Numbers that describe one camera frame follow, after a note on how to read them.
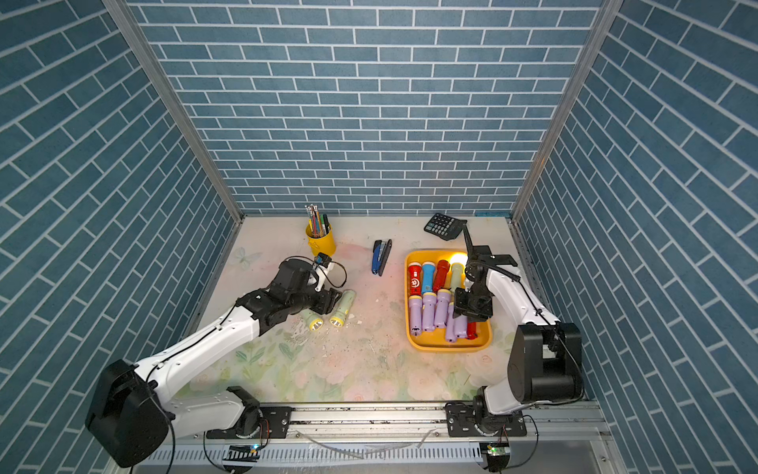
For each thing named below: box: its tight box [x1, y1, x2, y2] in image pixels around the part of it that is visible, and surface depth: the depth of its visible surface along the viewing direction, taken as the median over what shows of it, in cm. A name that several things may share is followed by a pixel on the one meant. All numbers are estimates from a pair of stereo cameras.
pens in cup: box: [303, 203, 332, 238], surface depth 104 cm
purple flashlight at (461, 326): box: [454, 314, 468, 339], surface depth 84 cm
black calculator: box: [423, 212, 468, 241], surface depth 118 cm
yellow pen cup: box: [305, 219, 337, 257], surface depth 104 cm
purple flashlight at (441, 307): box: [434, 288, 452, 328], surface depth 93 cm
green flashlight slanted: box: [329, 288, 357, 328], surface depth 93 cm
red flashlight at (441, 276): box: [432, 258, 451, 294], surface depth 103 cm
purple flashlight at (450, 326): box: [446, 302, 456, 343], surface depth 88 cm
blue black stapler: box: [371, 238, 393, 277], surface depth 108 cm
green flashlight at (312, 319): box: [300, 308, 324, 332], surface depth 90 cm
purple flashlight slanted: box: [422, 292, 438, 333], surface depth 93 cm
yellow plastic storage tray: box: [404, 248, 492, 353], surface depth 90 cm
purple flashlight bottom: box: [408, 294, 423, 337], surface depth 92 cm
